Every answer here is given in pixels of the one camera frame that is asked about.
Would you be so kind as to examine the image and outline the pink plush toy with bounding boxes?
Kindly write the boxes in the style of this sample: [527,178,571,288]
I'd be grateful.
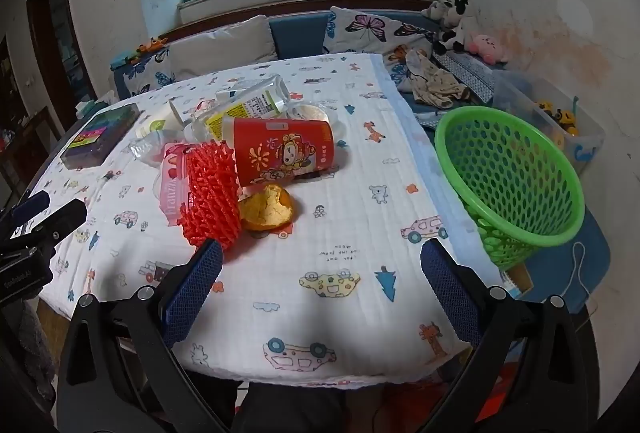
[465,33,508,64]

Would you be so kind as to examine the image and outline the orange peel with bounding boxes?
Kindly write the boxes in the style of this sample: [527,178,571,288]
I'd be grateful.
[239,183,293,231]

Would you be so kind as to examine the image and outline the clear bottle with yellow label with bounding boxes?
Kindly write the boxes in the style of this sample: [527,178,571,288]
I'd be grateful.
[182,110,237,144]

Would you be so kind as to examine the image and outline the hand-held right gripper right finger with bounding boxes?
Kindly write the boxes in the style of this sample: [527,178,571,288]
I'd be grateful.
[414,238,599,433]

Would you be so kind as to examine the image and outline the brown wooden door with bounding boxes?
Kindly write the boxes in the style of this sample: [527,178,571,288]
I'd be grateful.
[25,0,98,114]

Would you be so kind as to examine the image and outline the red printed paper cup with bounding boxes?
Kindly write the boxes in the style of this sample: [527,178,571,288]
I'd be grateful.
[222,115,335,188]

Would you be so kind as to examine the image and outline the red foam fruit net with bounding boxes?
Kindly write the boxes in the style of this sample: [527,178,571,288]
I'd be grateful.
[177,140,243,250]

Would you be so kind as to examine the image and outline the person's dark trousers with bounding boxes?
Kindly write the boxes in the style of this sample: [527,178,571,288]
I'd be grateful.
[235,380,346,433]

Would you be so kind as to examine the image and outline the clear plastic bottle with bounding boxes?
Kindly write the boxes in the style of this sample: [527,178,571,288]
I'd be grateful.
[216,75,291,116]

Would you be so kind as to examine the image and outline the large butterfly print pillow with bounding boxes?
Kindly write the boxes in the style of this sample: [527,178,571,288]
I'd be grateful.
[322,7,441,88]

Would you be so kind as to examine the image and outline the dark box with colourful print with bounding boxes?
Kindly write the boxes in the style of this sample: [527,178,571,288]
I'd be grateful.
[60,102,142,171]

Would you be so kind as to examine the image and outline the green plastic mesh basket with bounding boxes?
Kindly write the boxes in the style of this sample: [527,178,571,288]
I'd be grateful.
[434,107,586,271]

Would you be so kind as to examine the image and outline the yellow toy truck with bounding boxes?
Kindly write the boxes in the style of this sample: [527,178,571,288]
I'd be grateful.
[535,100,581,136]

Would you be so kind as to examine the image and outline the cow plush toy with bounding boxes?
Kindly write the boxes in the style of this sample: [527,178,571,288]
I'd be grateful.
[432,0,483,56]

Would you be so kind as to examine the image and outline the white lid cup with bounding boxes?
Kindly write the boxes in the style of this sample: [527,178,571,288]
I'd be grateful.
[287,103,347,144]

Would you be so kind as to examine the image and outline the white cable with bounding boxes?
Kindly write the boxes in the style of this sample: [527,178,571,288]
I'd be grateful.
[567,240,601,309]

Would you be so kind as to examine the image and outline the printed white blanket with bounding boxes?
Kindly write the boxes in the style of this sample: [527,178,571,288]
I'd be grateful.
[37,53,476,386]

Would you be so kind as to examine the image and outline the teal tissue packet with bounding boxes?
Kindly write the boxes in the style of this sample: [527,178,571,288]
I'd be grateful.
[75,98,108,118]

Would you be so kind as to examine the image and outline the clear plastic storage box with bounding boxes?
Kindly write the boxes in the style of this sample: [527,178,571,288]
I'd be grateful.
[492,73,606,174]

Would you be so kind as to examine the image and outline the clear plastic wrapper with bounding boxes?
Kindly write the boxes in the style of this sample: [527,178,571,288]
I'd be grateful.
[129,130,168,164]

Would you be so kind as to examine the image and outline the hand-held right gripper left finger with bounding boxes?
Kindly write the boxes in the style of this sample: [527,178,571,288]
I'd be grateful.
[56,239,236,433]

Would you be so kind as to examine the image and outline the blue white patterned cloth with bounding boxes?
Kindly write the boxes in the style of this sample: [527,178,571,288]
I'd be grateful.
[414,109,452,130]
[432,50,496,104]

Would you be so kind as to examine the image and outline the small butterfly print pillow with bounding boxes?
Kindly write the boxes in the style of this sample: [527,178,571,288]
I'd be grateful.
[122,50,176,98]

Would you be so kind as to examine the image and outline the grey white plush toy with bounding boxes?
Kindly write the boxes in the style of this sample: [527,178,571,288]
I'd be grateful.
[421,2,451,21]

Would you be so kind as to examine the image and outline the beige cushion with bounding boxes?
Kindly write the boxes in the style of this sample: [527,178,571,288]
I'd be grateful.
[167,15,278,81]

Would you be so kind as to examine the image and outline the white plastic cup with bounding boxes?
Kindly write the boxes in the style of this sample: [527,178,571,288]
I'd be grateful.
[135,100,183,138]

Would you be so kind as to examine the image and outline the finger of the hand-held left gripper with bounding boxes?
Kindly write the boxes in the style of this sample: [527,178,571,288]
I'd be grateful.
[22,199,89,260]
[0,190,52,236]

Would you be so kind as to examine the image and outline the beige printed clothing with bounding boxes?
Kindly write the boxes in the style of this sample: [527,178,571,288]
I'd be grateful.
[405,48,471,108]

